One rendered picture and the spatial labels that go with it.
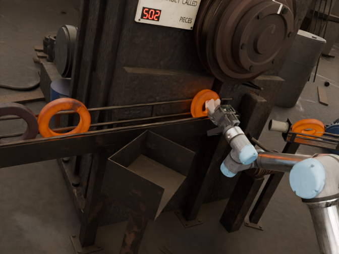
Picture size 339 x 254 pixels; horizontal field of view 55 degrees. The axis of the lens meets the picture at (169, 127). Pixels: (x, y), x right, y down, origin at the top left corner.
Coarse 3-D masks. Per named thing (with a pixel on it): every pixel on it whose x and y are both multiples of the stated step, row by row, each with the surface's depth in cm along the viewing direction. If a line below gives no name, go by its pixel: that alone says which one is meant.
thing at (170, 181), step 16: (128, 144) 110; (144, 144) 125; (160, 144) 122; (176, 144) 119; (112, 160) 104; (128, 160) 117; (144, 160) 124; (160, 160) 124; (176, 160) 121; (192, 160) 119; (112, 176) 102; (128, 176) 99; (144, 176) 117; (160, 176) 119; (176, 176) 121; (112, 192) 104; (128, 192) 102; (144, 192) 99; (160, 192) 96; (144, 208) 101; (160, 208) 106; (128, 224) 124; (144, 224) 124; (128, 240) 128
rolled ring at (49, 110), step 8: (48, 104) 112; (56, 104) 111; (64, 104) 112; (72, 104) 114; (80, 104) 115; (40, 112) 112; (48, 112) 111; (56, 112) 113; (80, 112) 117; (88, 112) 119; (40, 120) 111; (48, 120) 113; (80, 120) 121; (88, 120) 120; (40, 128) 113; (48, 128) 114; (80, 128) 121; (88, 128) 122; (48, 136) 116
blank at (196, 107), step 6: (204, 90) 148; (210, 90) 149; (198, 96) 146; (204, 96) 147; (210, 96) 149; (216, 96) 151; (192, 102) 147; (198, 102) 146; (192, 108) 147; (198, 108) 147; (192, 114) 150; (198, 114) 149; (204, 114) 151
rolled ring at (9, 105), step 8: (0, 104) 104; (8, 104) 104; (16, 104) 106; (0, 112) 103; (8, 112) 104; (16, 112) 105; (24, 112) 107; (32, 112) 110; (32, 120) 110; (32, 128) 111; (24, 136) 113; (32, 136) 113
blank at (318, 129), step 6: (300, 120) 166; (306, 120) 164; (312, 120) 163; (318, 120) 164; (294, 126) 169; (300, 126) 166; (306, 126) 165; (312, 126) 164; (318, 126) 164; (300, 132) 170; (306, 132) 172; (312, 132) 170; (318, 132) 167; (312, 138) 172
